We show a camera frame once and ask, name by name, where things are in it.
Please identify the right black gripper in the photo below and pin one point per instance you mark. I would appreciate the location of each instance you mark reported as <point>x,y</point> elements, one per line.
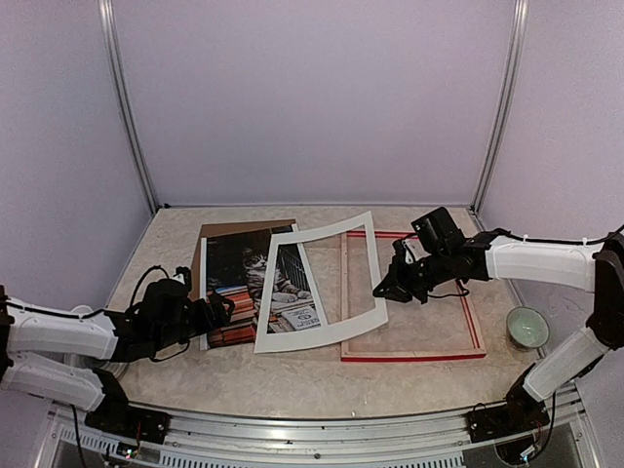
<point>396,282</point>

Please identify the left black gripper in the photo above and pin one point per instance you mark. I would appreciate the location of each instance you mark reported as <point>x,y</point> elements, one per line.
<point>220,320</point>

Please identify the cat photo print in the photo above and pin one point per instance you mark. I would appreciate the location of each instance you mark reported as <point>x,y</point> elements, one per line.
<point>292,307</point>

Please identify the white photo mat board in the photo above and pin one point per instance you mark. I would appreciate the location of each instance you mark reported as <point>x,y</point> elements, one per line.
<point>359,272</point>

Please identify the brown backing board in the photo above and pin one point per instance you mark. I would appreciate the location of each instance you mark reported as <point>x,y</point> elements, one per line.
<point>218,250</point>

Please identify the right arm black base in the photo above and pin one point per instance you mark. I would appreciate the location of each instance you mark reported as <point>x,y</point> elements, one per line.
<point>485,424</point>

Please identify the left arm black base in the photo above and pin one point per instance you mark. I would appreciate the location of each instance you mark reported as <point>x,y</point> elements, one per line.
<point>141,425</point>

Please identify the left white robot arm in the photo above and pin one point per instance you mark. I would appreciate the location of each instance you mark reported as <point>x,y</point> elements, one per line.
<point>31,335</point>

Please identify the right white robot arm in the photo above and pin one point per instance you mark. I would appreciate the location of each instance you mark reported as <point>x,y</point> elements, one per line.
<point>583,273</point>

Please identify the green ceramic bowl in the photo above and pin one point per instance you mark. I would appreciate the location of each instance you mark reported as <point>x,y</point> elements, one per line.
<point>526,328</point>

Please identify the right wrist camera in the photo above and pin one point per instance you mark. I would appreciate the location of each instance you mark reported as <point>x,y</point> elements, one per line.
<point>404,250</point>

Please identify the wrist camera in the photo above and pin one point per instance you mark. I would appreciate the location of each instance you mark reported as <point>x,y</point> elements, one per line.
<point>404,250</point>
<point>183,275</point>

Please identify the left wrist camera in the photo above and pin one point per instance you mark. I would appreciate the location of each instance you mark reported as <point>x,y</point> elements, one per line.
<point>183,275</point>

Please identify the front aluminium rail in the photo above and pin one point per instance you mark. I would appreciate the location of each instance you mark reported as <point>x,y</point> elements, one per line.
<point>199,439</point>

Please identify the right aluminium corner post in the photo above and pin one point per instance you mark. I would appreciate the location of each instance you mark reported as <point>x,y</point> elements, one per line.
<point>504,103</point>

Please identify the aluminium corner post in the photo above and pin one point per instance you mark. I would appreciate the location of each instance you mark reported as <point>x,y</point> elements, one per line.
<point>113,52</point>
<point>504,103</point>

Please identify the left aluminium corner post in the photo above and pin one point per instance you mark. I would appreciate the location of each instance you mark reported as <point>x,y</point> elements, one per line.
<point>113,52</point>

